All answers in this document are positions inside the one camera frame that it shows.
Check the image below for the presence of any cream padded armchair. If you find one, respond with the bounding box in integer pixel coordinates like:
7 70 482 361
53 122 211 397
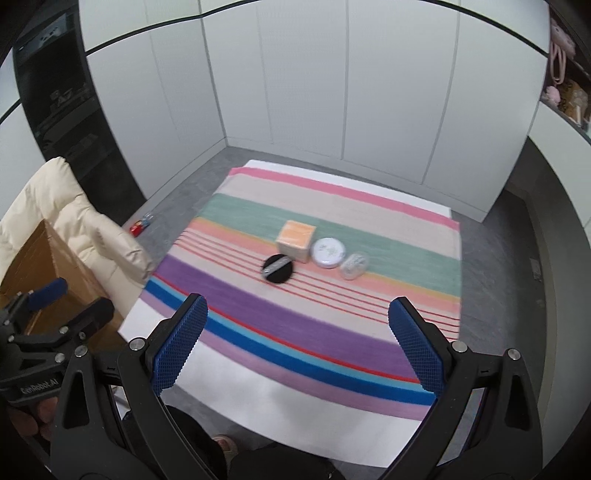
1 157 154 296

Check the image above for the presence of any striped colourful blanket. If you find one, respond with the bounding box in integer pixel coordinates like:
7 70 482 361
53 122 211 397
139 164 461 420

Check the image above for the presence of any clear plastic round container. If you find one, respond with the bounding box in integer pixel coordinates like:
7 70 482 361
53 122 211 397
339 252 370 281

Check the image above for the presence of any orange cube box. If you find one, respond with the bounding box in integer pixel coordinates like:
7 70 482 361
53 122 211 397
276 220 315 263

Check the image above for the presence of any brown cardboard box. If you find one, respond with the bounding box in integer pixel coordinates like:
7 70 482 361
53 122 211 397
1 220 107 335

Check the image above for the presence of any white round compact case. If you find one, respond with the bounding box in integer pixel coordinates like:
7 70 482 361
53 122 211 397
311 237 346 269

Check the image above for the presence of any person's left hand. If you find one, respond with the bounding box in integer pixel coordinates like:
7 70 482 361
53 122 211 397
8 397 58 441

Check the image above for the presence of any black glass cabinet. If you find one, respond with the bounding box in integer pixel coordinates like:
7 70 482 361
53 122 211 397
13 1 145 225

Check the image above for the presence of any pink handbag on shelf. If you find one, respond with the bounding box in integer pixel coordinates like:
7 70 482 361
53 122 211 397
549 19 576 87

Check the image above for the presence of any black round powder puff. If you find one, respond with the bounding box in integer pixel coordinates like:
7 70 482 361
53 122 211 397
260 254 294 285

